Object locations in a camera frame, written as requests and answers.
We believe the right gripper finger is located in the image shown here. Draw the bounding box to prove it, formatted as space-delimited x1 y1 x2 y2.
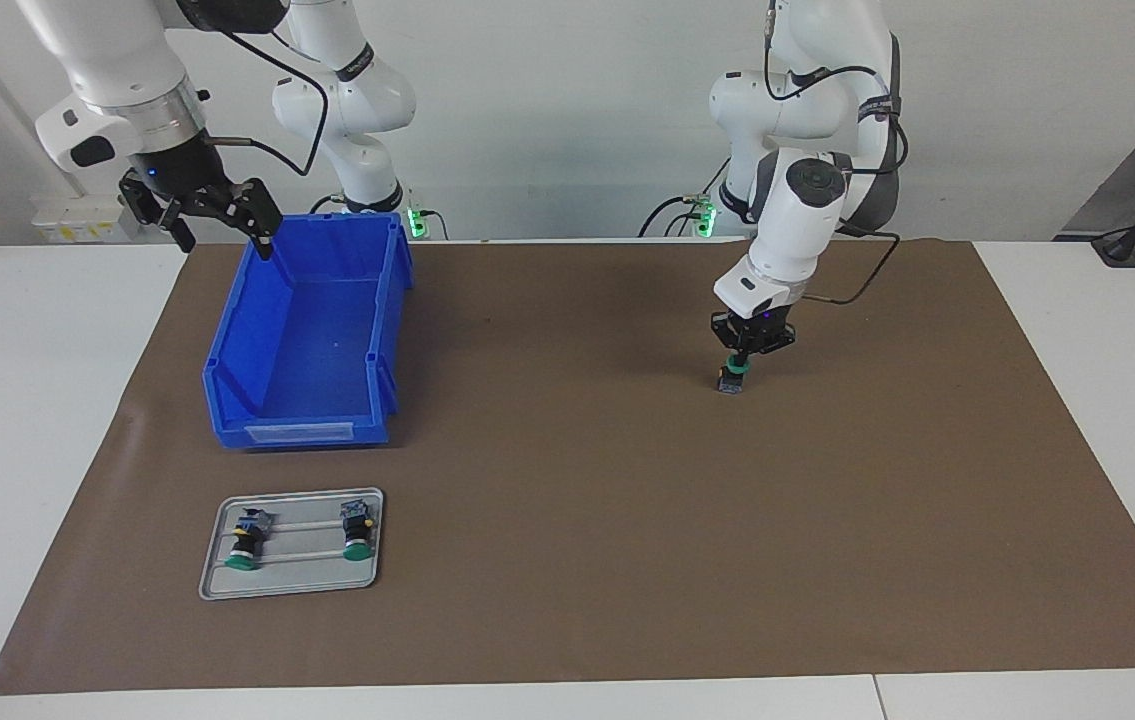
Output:
119 174 199 255
197 179 286 263

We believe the blue plastic storage bin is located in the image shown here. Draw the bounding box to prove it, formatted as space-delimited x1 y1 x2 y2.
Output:
202 212 415 451

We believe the brown paper table mat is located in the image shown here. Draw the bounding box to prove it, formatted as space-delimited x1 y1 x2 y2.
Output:
0 238 1135 696

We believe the grey metal tray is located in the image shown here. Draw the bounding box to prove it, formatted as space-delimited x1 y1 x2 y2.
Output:
198 487 385 602

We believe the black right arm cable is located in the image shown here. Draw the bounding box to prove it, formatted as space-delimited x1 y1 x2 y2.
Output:
202 0 348 179

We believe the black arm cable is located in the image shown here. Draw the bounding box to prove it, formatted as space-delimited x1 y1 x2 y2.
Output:
765 0 910 306
202 0 348 179

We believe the white wall socket box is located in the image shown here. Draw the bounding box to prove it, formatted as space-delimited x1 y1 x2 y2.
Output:
32 193 143 244

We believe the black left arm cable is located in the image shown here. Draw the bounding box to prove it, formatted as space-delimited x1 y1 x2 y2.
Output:
765 0 910 306

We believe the black base cable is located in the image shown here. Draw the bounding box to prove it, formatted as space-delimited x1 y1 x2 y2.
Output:
639 150 728 238

